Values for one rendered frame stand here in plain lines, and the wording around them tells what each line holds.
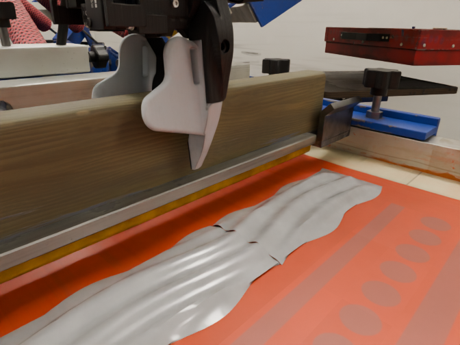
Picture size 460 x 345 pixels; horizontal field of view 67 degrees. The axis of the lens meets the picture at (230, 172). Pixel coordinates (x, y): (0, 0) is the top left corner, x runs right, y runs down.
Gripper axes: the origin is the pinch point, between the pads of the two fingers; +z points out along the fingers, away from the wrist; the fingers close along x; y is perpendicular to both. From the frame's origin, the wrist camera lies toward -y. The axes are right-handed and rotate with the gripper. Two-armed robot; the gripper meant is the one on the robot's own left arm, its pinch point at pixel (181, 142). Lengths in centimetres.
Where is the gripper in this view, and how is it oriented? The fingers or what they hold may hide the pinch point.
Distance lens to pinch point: 28.4
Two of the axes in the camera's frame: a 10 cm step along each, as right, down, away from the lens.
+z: -0.2, 9.2, 3.9
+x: 7.2, 2.8, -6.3
